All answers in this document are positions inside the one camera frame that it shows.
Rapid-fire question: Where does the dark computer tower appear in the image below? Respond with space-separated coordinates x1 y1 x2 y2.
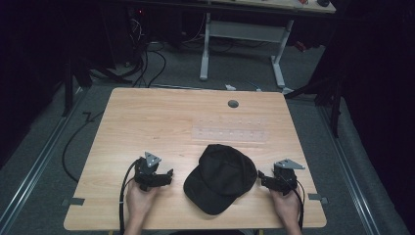
99 5 146 68

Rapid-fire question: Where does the grey tape strip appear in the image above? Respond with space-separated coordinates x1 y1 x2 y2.
61 197 86 207
307 192 330 206

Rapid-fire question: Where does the black metal stand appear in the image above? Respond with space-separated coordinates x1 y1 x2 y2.
283 72 346 139
61 57 133 118

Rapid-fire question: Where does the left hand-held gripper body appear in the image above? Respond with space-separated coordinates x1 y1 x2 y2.
133 151 164 192

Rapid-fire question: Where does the black floor cable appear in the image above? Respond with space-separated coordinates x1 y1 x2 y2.
61 110 106 184

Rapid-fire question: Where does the black baseball cap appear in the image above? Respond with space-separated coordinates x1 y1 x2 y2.
182 143 259 216

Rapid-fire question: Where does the person's left hand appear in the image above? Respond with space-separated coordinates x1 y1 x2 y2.
124 178 161 225

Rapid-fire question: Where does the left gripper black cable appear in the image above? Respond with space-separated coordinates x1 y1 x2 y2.
118 158 141 235

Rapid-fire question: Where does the person's right hand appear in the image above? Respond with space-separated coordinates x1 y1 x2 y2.
269 185 302 229

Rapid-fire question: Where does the metal floor rail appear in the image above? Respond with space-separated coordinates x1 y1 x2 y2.
0 87 90 229
317 104 382 235

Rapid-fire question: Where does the white-framed desk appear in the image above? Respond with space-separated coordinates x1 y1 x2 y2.
199 0 338 96

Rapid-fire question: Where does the bundle of black cables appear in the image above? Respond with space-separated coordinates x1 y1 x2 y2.
128 16 168 89

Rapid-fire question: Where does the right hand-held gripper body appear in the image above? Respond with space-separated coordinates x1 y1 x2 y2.
272 158 306 197

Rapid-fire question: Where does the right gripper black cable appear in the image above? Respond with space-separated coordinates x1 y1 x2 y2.
287 177 306 231

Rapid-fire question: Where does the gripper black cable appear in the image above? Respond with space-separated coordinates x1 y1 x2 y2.
118 158 141 235
287 177 306 231

